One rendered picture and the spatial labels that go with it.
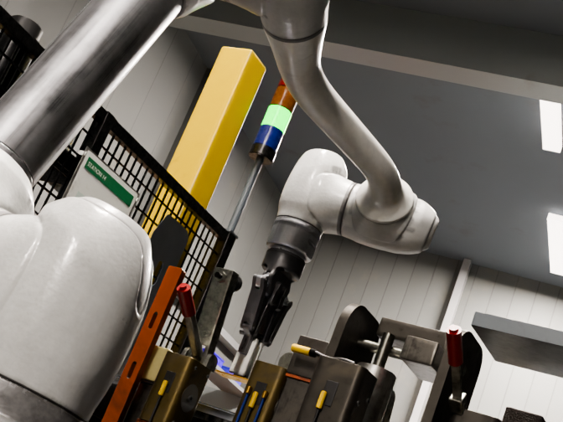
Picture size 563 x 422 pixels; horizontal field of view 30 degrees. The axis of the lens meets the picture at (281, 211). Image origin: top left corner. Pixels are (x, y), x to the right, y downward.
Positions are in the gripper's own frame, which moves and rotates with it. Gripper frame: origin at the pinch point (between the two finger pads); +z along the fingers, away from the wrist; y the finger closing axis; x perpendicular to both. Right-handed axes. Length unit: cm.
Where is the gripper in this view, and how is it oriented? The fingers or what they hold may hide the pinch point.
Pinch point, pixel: (246, 357)
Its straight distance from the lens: 186.3
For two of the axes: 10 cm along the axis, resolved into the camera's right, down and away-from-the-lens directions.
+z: -3.6, 8.8, -3.1
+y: 3.9, 4.4, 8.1
